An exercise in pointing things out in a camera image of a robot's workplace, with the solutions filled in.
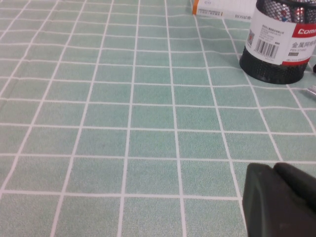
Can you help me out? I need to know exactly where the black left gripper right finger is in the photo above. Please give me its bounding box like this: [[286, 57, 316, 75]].
[[273, 161, 316, 214]]

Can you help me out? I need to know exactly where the transparent ballpoint pen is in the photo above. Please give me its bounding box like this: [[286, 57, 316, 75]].
[[305, 84, 316, 99]]

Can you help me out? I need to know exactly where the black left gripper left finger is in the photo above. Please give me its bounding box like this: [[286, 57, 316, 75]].
[[241, 162, 316, 237]]

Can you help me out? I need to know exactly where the green white grid tablecloth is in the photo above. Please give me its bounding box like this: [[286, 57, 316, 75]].
[[0, 0, 316, 237]]

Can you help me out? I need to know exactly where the black mesh pen holder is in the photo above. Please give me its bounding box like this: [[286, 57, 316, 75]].
[[238, 0, 316, 85]]

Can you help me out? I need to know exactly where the white orange ROS book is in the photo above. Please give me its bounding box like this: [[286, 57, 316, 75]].
[[192, 0, 257, 21]]

